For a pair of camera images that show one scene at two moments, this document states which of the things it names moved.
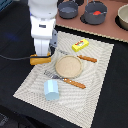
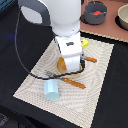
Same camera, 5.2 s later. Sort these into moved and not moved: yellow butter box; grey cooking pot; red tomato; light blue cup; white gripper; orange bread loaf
Moved: white gripper; orange bread loaf
Not moved: red tomato; light blue cup; grey cooking pot; yellow butter box
